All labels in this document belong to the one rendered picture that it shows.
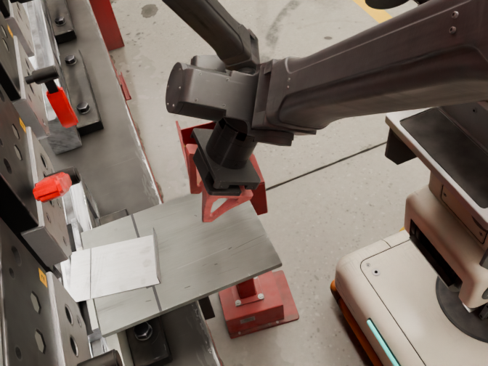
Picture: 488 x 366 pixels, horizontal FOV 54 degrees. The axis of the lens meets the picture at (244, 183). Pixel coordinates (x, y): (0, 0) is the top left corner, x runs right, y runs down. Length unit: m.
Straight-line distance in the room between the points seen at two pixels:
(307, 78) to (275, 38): 2.47
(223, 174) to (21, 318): 0.31
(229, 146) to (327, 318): 1.23
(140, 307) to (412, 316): 0.95
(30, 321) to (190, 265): 0.37
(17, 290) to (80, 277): 0.38
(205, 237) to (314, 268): 1.14
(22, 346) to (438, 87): 0.29
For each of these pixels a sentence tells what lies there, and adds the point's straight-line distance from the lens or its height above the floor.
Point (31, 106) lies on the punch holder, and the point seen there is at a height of 1.24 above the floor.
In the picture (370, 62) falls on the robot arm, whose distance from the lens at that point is 0.31.
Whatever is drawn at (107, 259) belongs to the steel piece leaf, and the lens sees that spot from 0.75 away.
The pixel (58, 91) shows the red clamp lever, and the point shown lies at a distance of 0.69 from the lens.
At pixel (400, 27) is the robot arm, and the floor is 1.44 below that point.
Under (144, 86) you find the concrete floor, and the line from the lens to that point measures 2.68.
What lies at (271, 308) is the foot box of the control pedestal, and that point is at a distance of 1.64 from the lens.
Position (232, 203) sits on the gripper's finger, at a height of 1.09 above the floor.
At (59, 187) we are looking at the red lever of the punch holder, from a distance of 0.42.
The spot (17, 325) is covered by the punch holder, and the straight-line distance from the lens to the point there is 0.35.
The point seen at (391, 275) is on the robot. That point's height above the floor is 0.28.
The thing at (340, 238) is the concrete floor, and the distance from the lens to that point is 1.91.
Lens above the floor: 1.60
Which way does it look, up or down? 50 degrees down
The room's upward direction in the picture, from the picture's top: 9 degrees counter-clockwise
